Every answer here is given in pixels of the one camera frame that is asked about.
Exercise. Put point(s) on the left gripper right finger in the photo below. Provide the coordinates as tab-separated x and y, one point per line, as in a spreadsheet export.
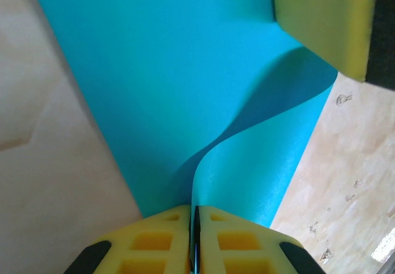
240	243

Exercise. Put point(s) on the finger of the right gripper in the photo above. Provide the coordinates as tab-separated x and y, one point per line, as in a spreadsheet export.
333	21

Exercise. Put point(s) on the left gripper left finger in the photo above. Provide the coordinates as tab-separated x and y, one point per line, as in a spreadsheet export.
148	243

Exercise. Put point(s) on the teal paper sheet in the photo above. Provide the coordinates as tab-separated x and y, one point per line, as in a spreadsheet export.
154	70

